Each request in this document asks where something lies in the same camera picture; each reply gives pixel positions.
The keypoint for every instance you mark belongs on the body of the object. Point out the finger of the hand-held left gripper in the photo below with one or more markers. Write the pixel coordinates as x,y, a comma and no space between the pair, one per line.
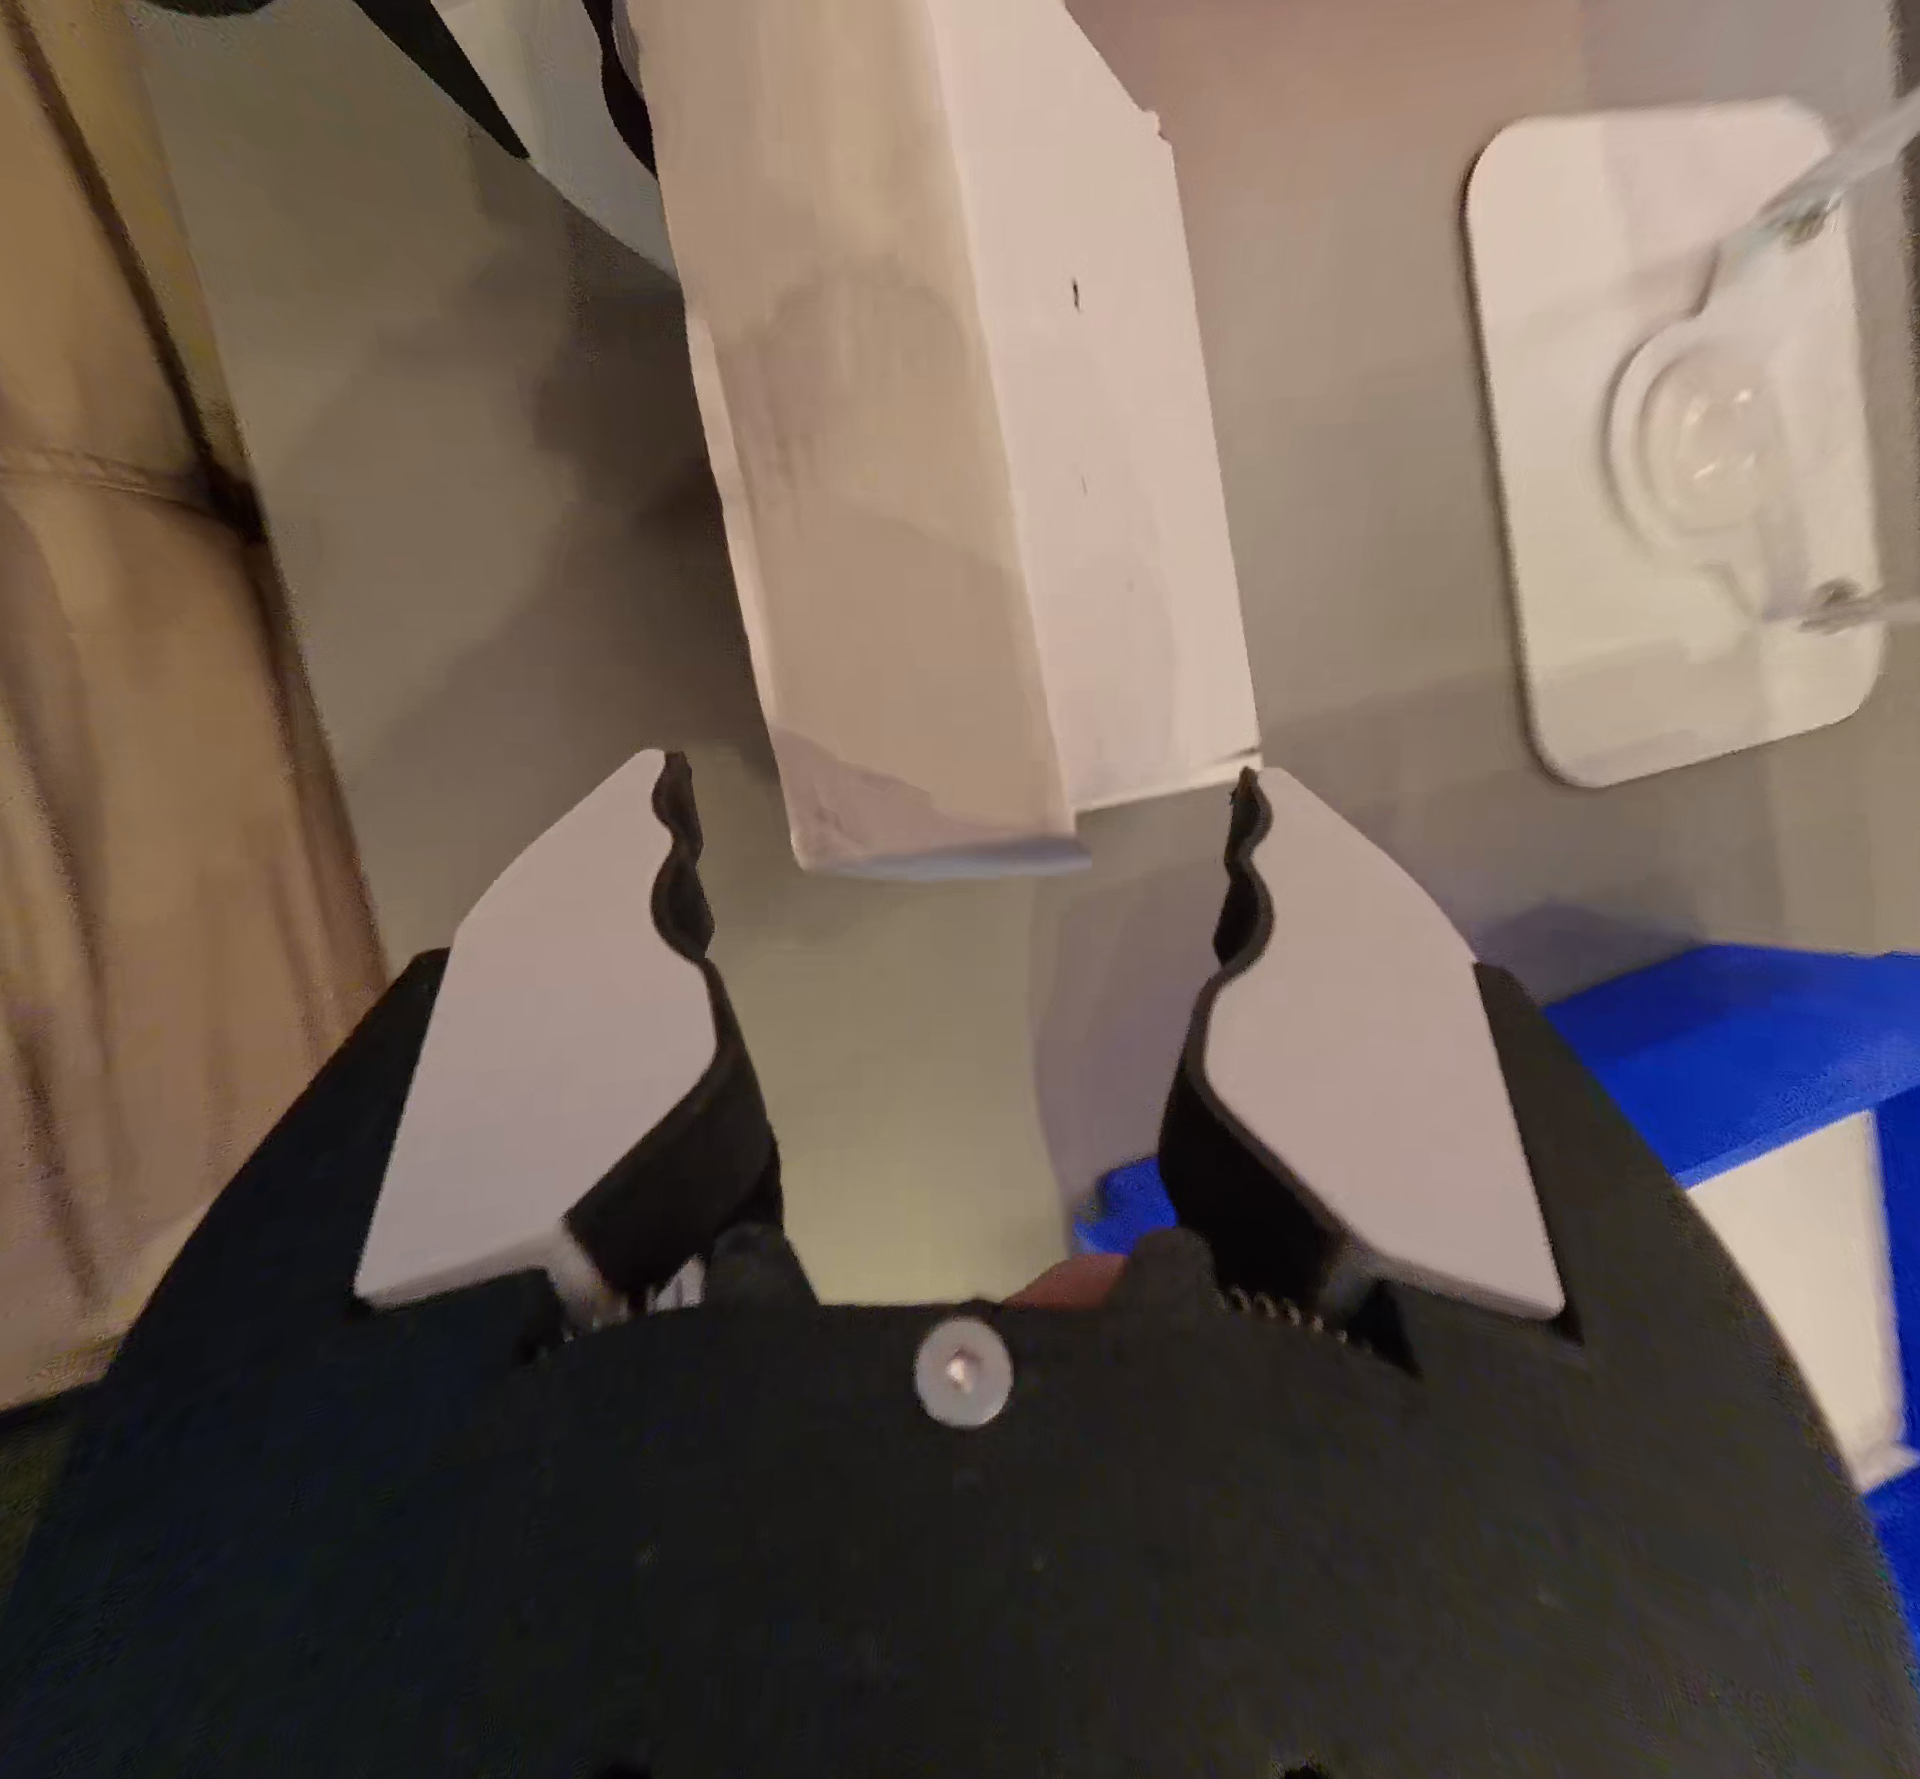
519,26

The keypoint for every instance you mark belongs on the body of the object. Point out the white cardboard box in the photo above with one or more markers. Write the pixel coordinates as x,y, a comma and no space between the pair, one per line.
930,382

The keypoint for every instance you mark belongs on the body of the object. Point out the beige fabric cushion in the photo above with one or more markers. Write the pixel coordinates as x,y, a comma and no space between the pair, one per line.
118,761

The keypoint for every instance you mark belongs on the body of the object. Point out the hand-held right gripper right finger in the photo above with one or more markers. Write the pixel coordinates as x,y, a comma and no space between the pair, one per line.
1380,1058

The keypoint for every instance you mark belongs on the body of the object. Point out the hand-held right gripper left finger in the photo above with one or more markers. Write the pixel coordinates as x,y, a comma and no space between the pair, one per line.
541,1058

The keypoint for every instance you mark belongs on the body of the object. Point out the blue plastic bin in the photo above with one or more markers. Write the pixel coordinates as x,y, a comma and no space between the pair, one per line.
1727,1047

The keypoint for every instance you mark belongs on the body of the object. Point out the clear adhesive hook mount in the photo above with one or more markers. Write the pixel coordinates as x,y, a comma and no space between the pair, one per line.
1558,460

